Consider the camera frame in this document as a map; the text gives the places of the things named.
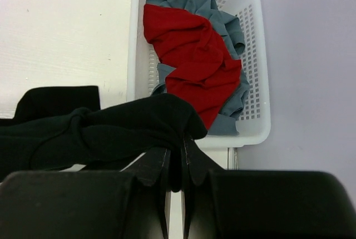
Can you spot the white plastic laundry basket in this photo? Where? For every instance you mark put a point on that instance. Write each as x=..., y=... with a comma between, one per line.
x=254, y=122

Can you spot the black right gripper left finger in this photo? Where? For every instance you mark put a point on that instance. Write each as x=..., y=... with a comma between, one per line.
x=89, y=204

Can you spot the black t-shirt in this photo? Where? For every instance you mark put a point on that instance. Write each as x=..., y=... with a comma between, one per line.
x=54, y=128

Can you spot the red t-shirt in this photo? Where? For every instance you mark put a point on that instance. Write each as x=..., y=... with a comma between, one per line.
x=205, y=74

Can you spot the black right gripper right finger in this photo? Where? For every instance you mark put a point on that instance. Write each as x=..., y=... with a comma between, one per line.
x=220, y=203

